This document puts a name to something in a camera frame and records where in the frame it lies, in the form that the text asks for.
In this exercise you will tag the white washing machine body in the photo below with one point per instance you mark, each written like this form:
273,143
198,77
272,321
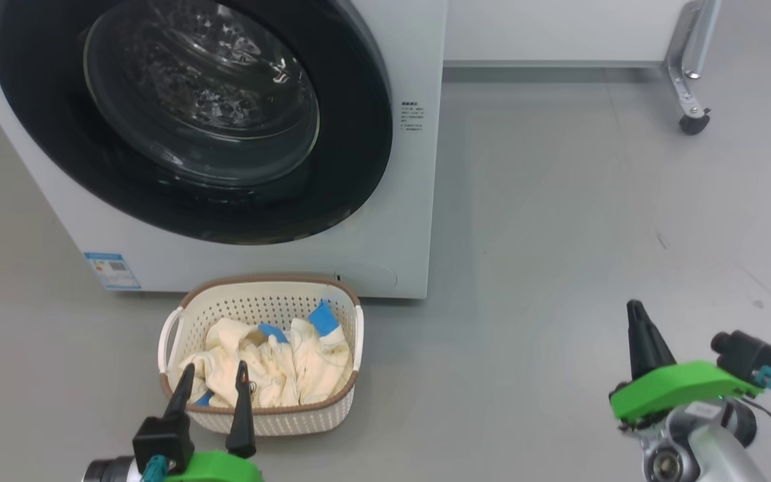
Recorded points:
402,201

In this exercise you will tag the cream perforated laundry basket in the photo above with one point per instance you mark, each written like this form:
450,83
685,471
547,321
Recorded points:
258,304

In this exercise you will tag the round glass washing machine door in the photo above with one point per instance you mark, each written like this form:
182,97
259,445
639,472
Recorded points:
51,134

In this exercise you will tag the cream clothes with blue cuffs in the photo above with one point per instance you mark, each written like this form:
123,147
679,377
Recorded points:
312,365

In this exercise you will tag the round filter cover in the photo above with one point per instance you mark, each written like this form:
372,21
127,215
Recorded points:
365,276

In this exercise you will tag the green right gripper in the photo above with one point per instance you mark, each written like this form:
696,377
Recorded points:
680,385

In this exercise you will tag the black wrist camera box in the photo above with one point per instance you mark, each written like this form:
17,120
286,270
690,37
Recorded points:
161,442
747,355

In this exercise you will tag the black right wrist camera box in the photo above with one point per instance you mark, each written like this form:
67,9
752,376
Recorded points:
747,355

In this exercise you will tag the white partition panel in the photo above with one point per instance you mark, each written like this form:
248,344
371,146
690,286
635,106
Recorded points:
559,30

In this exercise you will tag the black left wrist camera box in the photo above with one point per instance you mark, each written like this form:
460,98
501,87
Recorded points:
161,442

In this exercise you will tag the blue energy label sticker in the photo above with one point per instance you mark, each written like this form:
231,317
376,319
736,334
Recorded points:
112,271

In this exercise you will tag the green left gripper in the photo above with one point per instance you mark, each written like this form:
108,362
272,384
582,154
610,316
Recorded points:
215,468

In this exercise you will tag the black caster wheel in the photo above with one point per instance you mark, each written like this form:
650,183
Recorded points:
694,124

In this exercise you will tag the metal partition leg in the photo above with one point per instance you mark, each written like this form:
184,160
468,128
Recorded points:
683,67

